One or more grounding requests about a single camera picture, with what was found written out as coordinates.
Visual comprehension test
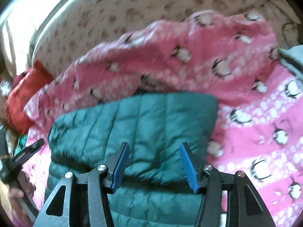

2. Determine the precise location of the black cable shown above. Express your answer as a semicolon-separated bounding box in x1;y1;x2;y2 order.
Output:
282;22;299;44

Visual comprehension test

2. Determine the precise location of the grey bed frame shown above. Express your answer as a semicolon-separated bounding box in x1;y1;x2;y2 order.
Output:
30;0;95;50

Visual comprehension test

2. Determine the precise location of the green puffer jacket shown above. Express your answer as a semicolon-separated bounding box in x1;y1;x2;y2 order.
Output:
46;92;219;227

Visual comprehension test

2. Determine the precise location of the red ruffled cushion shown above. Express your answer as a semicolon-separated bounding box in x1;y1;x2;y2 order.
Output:
5;60;55;134

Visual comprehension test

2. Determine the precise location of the green patterned cloth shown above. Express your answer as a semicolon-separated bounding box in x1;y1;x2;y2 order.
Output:
13;134;29;157

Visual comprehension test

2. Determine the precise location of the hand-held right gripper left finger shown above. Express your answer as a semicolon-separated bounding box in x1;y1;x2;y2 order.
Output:
32;142;130;227

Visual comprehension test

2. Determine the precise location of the floral beige mattress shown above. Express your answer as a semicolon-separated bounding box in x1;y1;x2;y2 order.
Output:
31;0;299;76

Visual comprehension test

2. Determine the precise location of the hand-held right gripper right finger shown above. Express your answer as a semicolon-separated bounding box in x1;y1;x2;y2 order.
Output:
179;142;276;227

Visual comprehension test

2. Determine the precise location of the grey cloth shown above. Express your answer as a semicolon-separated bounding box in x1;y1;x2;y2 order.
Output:
278;44;303;81

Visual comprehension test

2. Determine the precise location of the pink penguin print blanket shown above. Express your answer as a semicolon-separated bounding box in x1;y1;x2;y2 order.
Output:
9;9;303;227

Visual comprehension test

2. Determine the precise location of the person's left hand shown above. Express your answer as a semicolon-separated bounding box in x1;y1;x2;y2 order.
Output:
9;180;36;205

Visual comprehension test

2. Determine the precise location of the clear plastic object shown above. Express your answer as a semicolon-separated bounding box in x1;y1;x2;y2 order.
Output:
0;80;12;95

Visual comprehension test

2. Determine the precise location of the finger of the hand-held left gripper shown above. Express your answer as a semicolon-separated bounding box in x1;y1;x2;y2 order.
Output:
25;139;45;153
13;149;34;165

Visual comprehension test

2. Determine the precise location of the beige curtain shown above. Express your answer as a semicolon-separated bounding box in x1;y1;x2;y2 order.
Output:
0;16;36;76

